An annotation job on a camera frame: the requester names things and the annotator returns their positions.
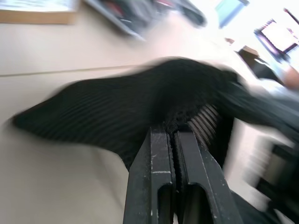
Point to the person in light shirt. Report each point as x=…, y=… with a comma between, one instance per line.
x=292, y=77

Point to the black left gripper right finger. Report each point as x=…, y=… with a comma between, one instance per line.
x=205, y=186

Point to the black ribbed sock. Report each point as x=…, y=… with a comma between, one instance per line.
x=112, y=109

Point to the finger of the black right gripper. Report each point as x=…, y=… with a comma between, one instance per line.
x=257, y=109

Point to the black framed monitor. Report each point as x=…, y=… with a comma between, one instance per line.
x=278, y=37

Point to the small brown box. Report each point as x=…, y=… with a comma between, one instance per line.
x=248, y=51

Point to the brown cardboard box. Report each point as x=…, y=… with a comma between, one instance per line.
x=37, y=14

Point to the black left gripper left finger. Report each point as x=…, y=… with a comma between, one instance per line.
x=154, y=184

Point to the black chair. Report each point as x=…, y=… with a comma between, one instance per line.
x=265, y=68

